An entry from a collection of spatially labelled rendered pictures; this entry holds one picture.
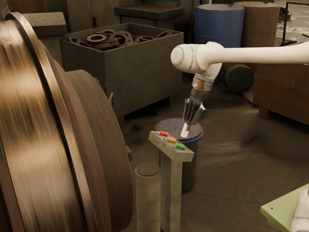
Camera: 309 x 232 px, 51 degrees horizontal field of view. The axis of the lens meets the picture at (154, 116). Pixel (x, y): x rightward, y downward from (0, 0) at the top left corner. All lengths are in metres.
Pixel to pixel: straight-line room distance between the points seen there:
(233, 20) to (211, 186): 2.19
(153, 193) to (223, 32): 2.66
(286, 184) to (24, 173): 2.24
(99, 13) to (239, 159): 2.96
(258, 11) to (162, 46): 1.51
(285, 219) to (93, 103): 1.27
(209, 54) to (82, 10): 3.83
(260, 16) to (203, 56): 2.98
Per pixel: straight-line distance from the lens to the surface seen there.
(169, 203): 1.76
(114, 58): 2.74
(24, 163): 0.33
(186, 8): 4.51
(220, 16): 3.86
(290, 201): 1.70
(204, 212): 2.11
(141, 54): 2.94
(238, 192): 2.30
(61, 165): 0.33
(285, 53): 1.28
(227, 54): 1.25
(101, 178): 0.40
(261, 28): 4.25
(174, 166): 1.62
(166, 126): 2.10
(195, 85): 1.45
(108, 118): 0.44
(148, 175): 1.51
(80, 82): 0.48
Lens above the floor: 1.41
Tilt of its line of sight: 26 degrees down
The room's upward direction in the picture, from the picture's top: straight up
